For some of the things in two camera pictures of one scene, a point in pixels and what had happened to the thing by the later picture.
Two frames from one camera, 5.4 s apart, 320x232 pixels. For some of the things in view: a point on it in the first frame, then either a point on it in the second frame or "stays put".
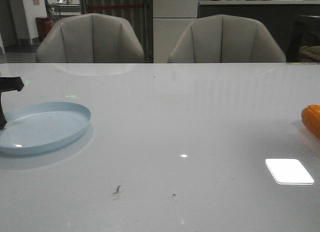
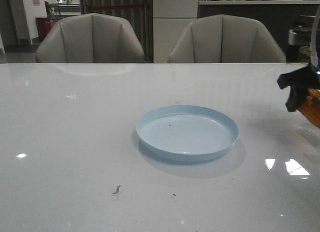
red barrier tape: x=117 y=6 stays put
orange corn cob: x=310 y=116 -> x=311 y=106
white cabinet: x=173 y=12 stays put
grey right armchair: x=222 y=38 stays put
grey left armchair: x=90 y=38 stays put
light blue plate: x=39 y=127 -> x=186 y=133
